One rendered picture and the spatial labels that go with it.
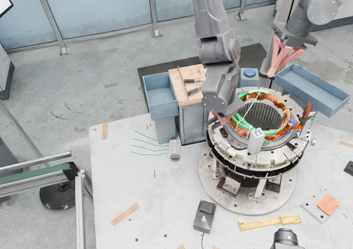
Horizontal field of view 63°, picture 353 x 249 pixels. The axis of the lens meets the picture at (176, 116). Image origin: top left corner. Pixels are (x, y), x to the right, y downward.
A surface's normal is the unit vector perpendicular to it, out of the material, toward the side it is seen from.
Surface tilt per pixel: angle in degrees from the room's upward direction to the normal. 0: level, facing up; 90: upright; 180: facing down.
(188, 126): 90
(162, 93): 0
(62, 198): 0
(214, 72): 21
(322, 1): 76
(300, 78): 0
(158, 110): 90
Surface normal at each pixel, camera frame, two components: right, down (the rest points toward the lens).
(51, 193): -0.05, -0.65
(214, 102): -0.37, 0.74
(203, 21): -0.48, 0.49
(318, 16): -0.22, 0.57
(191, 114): 0.21, 0.74
